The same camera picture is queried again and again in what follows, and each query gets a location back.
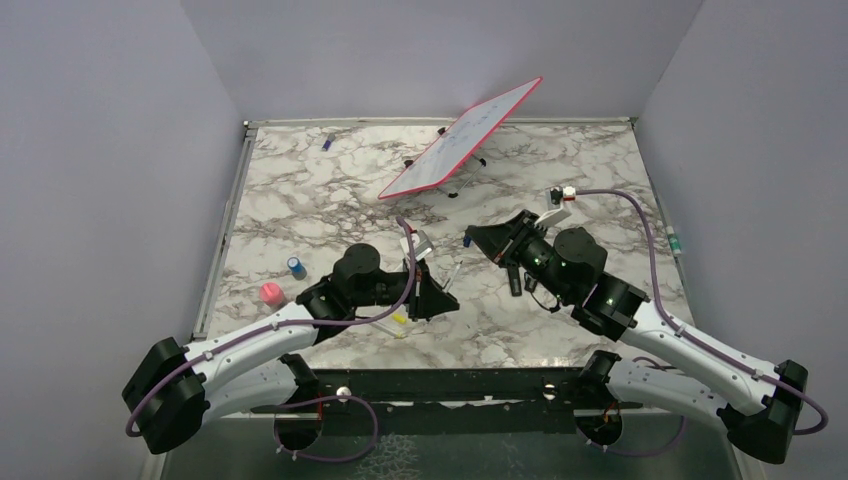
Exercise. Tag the white yellow-tip marker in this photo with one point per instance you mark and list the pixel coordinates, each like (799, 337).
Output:
(392, 332)

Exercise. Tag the pink framed whiteboard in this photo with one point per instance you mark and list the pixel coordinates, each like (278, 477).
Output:
(448, 152)

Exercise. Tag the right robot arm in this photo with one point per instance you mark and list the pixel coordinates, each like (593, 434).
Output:
(756, 402)

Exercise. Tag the green white marker on rail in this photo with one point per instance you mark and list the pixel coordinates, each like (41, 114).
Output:
(673, 241)

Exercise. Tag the white black-tip marker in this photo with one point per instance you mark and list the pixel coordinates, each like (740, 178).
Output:
(453, 276)

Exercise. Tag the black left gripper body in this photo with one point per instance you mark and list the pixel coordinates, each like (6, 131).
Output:
(417, 301)

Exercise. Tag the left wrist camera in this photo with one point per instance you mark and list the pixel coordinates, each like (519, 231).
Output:
(422, 246)

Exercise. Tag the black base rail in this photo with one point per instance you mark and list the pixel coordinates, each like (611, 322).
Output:
(446, 401)

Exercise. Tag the orange black highlighter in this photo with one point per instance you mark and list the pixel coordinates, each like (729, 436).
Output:
(515, 280)

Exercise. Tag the blue cylinder container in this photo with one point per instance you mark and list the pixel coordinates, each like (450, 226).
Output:
(296, 267)

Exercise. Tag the whiteboard metal stand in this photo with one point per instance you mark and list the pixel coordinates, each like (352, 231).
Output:
(462, 177)

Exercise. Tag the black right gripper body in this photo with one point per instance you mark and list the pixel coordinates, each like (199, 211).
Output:
(530, 249)

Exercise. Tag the small purple marker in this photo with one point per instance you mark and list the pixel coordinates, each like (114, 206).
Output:
(328, 142)

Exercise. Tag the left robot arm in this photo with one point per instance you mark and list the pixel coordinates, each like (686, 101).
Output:
(176, 389)

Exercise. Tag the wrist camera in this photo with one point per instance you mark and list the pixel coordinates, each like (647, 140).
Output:
(557, 210)
(422, 246)

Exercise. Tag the pink round object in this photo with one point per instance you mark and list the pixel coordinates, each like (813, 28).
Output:
(272, 295)

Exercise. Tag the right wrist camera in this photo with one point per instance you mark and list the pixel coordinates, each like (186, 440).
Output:
(557, 210)

